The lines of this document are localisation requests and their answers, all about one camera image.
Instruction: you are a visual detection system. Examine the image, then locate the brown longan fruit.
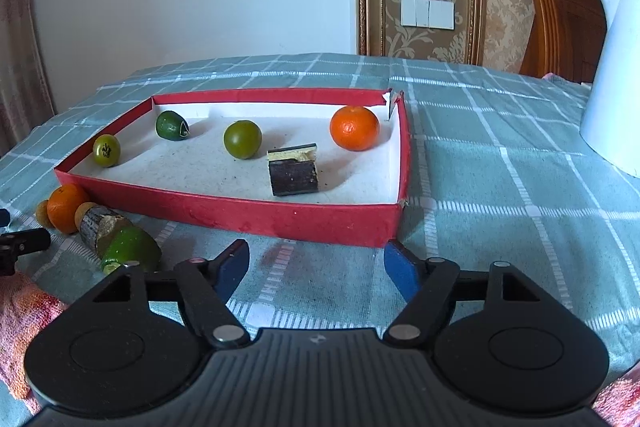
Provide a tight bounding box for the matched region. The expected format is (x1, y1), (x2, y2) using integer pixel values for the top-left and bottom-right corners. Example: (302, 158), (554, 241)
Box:
(35, 199), (54, 229)

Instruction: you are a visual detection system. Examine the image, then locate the large orange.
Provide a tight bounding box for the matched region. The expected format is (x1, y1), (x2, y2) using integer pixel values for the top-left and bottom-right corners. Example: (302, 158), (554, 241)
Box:
(47, 183), (90, 235)

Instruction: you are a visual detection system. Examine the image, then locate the cut cucumber piece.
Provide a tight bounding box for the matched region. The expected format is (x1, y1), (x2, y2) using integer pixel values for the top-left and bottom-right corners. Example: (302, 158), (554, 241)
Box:
(101, 225), (162, 274)

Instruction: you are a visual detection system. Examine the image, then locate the green tomato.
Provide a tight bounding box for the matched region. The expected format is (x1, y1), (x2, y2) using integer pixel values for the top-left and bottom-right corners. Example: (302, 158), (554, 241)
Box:
(224, 120), (262, 159)
(92, 134), (120, 168)

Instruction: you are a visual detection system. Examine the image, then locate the short dark eggplant chunk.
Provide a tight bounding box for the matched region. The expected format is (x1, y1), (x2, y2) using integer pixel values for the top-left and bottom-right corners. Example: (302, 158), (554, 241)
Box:
(267, 143), (318, 197)

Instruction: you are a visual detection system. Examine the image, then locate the green avocado-like fruit end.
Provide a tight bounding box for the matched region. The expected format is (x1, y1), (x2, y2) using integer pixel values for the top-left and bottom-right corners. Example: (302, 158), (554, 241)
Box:
(155, 110), (190, 141)

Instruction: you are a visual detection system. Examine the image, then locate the small orange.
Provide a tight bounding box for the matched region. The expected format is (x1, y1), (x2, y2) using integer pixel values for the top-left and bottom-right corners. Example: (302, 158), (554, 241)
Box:
(330, 105), (380, 152)

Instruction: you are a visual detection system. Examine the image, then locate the pink towel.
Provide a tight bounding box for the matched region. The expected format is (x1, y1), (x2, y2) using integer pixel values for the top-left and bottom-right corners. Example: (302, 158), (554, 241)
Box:
(0, 272), (66, 415)

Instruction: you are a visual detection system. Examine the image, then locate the green plaid bedsheet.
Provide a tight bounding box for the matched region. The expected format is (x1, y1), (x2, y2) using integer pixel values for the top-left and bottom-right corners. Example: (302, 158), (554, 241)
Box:
(0, 52), (640, 427)

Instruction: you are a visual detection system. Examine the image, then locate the patterned curtain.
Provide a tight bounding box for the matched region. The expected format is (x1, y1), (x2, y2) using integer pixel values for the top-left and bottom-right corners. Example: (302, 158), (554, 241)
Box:
(0, 0), (54, 153)

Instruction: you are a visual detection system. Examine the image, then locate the red shallow cardboard tray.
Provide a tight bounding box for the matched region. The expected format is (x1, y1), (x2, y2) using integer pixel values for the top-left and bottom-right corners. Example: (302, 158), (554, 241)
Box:
(54, 88), (411, 247)

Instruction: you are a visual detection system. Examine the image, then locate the white electric kettle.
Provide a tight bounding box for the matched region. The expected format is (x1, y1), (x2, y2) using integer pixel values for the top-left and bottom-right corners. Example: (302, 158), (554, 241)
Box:
(580, 0), (640, 176)

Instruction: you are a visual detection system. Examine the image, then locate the wooden headboard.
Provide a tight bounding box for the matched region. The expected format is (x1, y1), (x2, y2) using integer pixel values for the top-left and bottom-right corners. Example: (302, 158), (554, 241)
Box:
(520, 0), (606, 84)

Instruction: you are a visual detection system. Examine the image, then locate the white wall switch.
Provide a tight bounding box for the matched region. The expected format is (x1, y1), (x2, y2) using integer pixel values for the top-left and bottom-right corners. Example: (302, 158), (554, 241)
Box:
(400, 0), (454, 30)

